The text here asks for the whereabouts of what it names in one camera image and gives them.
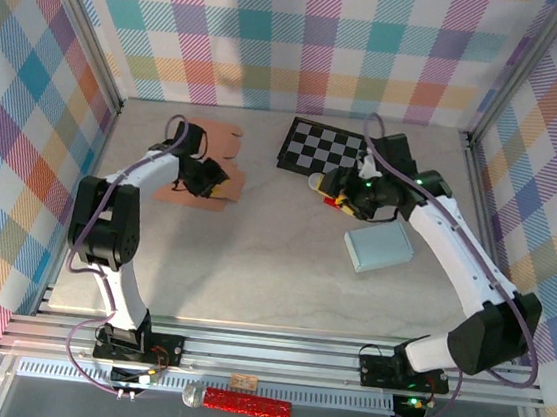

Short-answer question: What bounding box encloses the brown paper box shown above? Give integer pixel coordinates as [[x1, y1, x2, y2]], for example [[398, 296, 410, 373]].
[[150, 113, 253, 214]]

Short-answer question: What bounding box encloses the light blue paper box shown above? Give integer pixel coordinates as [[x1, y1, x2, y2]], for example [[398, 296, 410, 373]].
[[340, 214, 418, 281]]

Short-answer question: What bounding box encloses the black and grey checkerboard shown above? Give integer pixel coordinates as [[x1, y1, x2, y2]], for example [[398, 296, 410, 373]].
[[275, 114, 376, 183]]

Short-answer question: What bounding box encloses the small wooden tag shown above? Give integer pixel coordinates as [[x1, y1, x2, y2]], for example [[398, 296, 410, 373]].
[[230, 372, 259, 392]]

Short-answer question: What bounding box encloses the red glitter toy microphone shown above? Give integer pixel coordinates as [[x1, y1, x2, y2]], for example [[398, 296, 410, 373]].
[[179, 381, 295, 417]]

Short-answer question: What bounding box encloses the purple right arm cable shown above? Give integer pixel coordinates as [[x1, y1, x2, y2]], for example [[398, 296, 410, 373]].
[[329, 111, 557, 417]]

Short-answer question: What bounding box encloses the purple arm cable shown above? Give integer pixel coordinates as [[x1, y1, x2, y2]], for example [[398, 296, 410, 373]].
[[329, 111, 557, 417], [51, 103, 192, 401]]

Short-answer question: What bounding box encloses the aluminium side frame rail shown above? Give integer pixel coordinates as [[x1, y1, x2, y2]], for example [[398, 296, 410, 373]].
[[440, 132, 542, 360], [34, 95, 125, 323]]

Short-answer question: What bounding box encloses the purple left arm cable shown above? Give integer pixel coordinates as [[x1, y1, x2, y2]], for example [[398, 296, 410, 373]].
[[51, 103, 192, 401]]

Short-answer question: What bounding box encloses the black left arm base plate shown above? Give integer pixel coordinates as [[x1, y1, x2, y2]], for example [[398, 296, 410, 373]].
[[93, 324, 188, 368]]

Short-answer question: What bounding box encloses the aluminium front frame rail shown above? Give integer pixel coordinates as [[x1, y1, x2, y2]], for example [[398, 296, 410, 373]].
[[0, 293, 551, 416]]

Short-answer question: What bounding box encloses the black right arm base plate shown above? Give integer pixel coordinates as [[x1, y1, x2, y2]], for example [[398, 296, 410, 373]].
[[356, 351, 453, 396]]

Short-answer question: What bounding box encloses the aluminium frame post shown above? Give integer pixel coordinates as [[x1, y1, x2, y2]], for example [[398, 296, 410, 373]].
[[464, 0, 557, 154], [21, 0, 136, 115]]

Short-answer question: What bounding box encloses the perforated white cable duct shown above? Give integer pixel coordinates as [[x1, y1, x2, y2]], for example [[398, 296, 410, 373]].
[[17, 357, 396, 417]]

